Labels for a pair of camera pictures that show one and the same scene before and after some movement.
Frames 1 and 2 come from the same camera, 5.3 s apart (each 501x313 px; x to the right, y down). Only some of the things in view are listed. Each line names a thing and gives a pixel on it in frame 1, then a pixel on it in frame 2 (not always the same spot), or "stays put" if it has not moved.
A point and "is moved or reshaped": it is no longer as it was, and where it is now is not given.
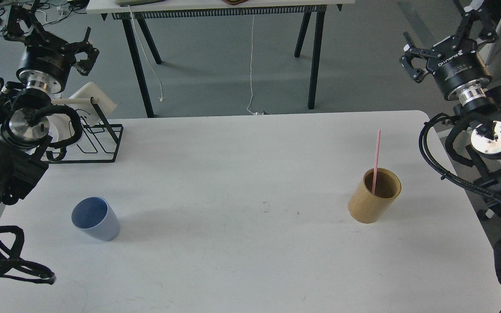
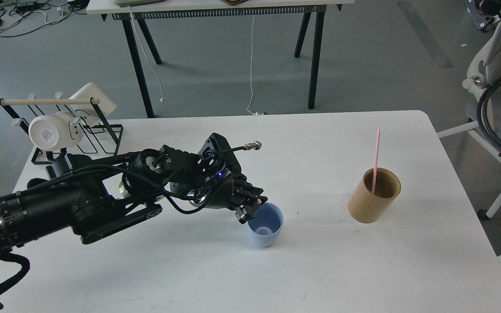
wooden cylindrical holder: x=364 y=207 stays put
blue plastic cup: x=94 y=215 is moved or reshaped
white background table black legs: x=145 y=10 stays put
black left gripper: x=47 y=62 to x=227 y=190
